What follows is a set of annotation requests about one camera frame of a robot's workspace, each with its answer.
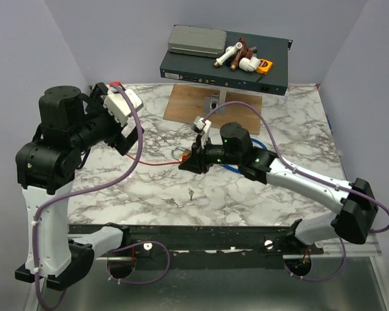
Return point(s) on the grey plastic tool case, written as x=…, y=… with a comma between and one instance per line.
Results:
x=197, y=41

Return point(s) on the metal bracket with lock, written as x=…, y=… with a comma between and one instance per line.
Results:
x=213, y=101

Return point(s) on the blue cable lock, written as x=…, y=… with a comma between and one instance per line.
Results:
x=235, y=170

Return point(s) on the black mounting base plate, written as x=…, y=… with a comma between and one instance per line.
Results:
x=128, y=259

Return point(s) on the red cable padlock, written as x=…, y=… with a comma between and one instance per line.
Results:
x=158, y=164

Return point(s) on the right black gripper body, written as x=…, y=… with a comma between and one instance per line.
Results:
x=211, y=155

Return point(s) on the yellow tape measure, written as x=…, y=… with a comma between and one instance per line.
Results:
x=264, y=67

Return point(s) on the white pvc pipe fitting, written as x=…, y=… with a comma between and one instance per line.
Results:
x=230, y=51

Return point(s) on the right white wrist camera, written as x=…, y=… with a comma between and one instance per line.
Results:
x=202, y=127

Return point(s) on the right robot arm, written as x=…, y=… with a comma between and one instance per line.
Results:
x=352, y=210

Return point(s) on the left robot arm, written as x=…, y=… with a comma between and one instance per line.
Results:
x=72, y=123

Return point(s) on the white pvc elbow fitting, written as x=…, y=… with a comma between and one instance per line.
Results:
x=249, y=64

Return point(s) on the wooden base board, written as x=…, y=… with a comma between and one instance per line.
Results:
x=187, y=102

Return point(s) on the brass padlock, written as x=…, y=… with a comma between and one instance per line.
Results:
x=180, y=154

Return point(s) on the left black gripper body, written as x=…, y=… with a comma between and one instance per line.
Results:
x=101, y=125

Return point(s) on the silver key set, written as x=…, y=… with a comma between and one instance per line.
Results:
x=170, y=201

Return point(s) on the brown pipe fitting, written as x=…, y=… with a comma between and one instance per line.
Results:
x=243, y=52

